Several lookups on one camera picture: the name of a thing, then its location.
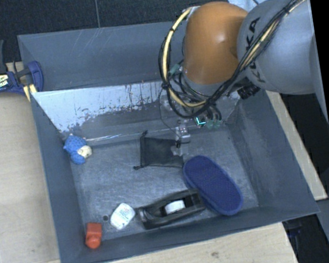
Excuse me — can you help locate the orange small bottle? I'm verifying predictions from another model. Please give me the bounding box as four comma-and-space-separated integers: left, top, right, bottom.
81, 220, 106, 251

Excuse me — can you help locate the black tape dispenser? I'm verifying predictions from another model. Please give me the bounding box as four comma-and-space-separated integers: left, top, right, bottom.
135, 187, 209, 232

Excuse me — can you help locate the black cylinder on white bracket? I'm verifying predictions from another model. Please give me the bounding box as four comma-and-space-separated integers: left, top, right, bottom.
226, 83, 262, 103

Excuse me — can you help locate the white small bottle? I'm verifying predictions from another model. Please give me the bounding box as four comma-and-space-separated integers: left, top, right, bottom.
107, 200, 139, 232

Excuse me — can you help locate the black cloth pouch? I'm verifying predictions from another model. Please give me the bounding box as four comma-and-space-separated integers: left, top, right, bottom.
128, 125, 187, 176

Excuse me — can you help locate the pale wood board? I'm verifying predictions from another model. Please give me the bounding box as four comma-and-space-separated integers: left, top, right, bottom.
0, 86, 62, 263

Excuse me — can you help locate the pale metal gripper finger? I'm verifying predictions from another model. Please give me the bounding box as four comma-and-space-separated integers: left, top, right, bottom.
175, 124, 191, 138
169, 133, 194, 158

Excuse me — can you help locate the blue toy animal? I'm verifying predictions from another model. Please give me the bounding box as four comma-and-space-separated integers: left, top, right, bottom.
61, 130, 95, 168

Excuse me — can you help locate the grey metal bin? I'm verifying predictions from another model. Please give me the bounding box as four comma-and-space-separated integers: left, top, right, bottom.
16, 0, 325, 263

